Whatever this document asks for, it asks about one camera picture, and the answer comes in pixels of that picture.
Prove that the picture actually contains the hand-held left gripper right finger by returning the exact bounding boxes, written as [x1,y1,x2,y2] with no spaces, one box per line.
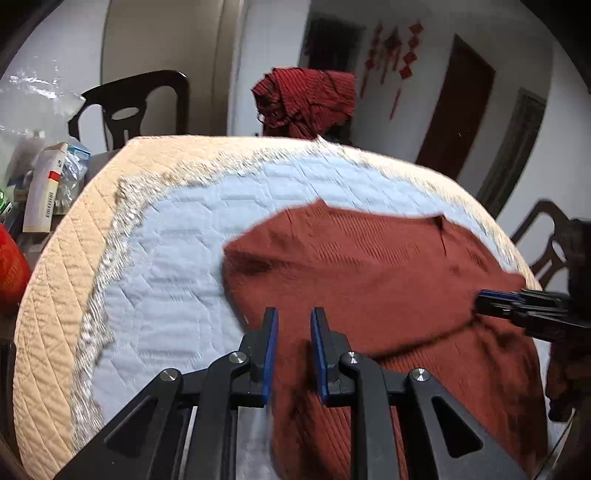
[310,307,528,480]

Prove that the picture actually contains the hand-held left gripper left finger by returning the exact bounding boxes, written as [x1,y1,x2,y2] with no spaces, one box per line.
[55,307,280,480]

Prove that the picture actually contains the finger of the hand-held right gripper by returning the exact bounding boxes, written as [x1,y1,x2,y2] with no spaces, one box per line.
[478,288,572,309]
[475,300,591,343]

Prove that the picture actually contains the rust red knitted sweater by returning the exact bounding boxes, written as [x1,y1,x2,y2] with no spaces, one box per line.
[223,199,551,480]

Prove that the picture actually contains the person's right hand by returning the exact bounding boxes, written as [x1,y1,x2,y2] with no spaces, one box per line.
[546,342,591,422]

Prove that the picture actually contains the dark wooden chair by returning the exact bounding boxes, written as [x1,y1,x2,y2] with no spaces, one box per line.
[68,69,191,153]
[510,198,575,292]

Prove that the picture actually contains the quilted blue beige table cover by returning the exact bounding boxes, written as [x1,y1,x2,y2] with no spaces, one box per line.
[13,134,557,480]

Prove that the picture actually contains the brown wooden door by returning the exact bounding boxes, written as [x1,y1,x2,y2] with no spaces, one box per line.
[414,34,496,182]

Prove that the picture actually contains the red striped cloth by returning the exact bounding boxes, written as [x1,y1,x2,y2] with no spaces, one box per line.
[252,67,357,140]

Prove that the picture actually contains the blue blister pack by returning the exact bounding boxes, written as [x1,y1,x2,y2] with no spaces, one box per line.
[58,143,92,210]

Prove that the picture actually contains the red bag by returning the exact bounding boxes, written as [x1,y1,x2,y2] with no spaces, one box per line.
[0,223,33,315]

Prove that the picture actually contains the white box with red label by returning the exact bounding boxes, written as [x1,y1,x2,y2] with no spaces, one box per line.
[21,142,70,234]

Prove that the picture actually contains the beige tall panel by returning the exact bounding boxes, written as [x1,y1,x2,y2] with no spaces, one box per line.
[100,0,247,137]

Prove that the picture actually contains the clear plastic bag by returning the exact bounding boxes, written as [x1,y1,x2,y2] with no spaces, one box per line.
[0,59,93,195]

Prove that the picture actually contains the grey green door frame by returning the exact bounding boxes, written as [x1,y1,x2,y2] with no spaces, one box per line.
[475,87,548,219]

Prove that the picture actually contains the red wall decorations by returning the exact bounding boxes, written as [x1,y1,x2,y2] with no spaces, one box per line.
[359,19,426,121]

